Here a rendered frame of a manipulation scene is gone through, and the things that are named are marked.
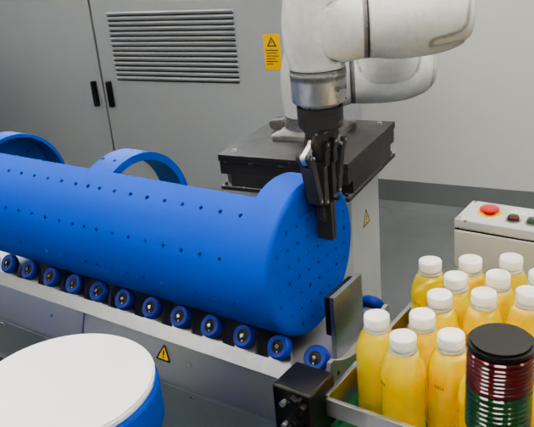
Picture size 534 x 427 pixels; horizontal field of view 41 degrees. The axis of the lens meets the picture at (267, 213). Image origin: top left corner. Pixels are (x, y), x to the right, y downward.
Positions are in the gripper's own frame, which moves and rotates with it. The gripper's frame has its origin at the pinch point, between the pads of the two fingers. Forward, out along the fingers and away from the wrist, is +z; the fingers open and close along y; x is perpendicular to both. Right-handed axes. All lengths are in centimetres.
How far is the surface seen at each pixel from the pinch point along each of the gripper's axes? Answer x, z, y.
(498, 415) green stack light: -43, -3, -41
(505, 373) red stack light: -44, -8, -41
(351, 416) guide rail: -16.3, 19.7, -22.6
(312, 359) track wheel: -3.6, 19.7, -12.8
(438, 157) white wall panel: 92, 84, 272
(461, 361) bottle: -29.4, 11.4, -13.7
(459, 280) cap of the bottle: -22.5, 8.2, 3.3
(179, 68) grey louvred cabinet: 154, 8, 135
